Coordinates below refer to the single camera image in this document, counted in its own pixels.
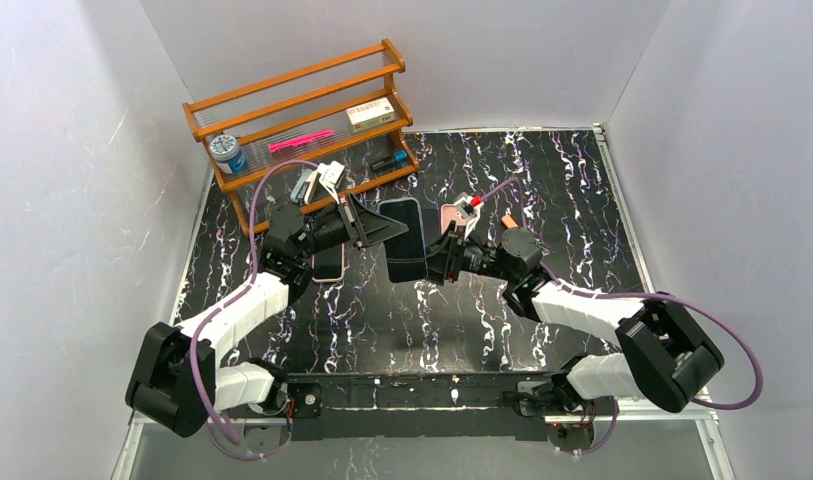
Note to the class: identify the clear phone case with phone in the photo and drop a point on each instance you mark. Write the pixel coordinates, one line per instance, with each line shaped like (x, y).
(405, 253)

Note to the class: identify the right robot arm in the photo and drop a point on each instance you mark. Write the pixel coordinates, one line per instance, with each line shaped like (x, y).
(663, 355)

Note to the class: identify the cream cased phone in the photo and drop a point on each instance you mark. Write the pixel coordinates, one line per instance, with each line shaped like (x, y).
(328, 266)

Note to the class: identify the teal eraser block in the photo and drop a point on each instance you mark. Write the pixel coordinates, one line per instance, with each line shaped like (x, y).
(297, 194)

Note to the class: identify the black blue marker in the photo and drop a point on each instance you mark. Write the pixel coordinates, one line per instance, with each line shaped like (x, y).
(394, 161)

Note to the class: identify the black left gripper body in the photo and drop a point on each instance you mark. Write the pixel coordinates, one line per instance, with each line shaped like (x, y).
(357, 224)

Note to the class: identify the pink highlighter pen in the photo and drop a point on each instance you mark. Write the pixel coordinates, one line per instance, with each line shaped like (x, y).
(300, 141)

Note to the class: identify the black smartphone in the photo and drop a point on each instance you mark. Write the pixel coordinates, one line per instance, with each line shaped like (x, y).
(431, 226)

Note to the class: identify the blue round jar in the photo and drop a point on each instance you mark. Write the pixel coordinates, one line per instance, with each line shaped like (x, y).
(226, 151)

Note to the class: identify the orange wooden shelf rack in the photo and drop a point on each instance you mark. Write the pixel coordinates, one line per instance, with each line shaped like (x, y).
(302, 101)

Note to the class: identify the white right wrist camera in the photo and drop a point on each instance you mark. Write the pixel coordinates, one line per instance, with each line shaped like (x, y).
(468, 211)

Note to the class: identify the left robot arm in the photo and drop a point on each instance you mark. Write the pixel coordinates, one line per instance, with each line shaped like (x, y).
(178, 380)

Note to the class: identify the white medicine box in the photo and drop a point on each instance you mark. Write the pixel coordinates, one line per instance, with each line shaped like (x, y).
(370, 114)

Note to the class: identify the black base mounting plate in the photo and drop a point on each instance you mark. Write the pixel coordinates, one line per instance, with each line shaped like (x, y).
(522, 405)

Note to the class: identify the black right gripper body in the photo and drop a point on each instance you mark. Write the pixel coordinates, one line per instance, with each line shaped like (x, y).
(454, 254)

